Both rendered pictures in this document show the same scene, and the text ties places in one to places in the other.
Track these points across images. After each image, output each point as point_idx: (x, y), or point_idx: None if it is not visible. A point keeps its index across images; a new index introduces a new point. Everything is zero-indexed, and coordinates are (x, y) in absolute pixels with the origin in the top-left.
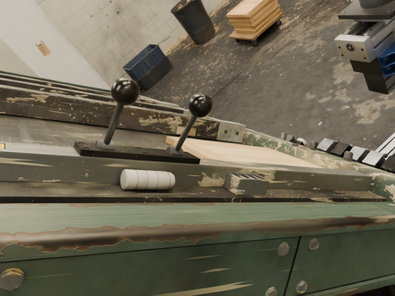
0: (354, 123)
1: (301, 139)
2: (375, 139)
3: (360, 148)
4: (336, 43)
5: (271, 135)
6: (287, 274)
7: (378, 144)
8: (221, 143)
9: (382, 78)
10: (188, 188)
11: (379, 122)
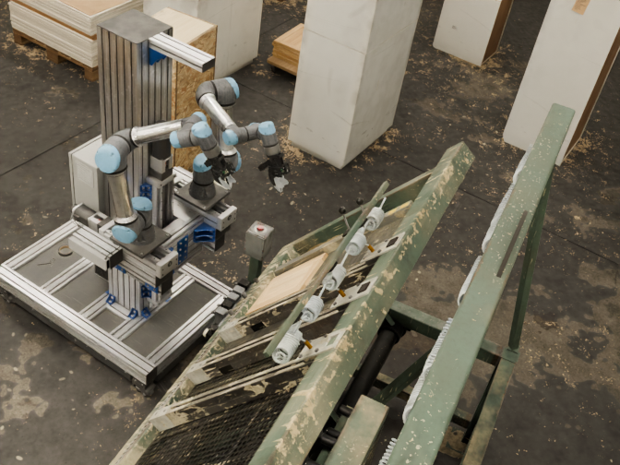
0: (40, 419)
1: (207, 328)
2: (78, 399)
3: (230, 293)
4: (161, 268)
5: (216, 330)
6: None
7: (88, 398)
8: (274, 300)
9: (172, 276)
10: None
11: (51, 396)
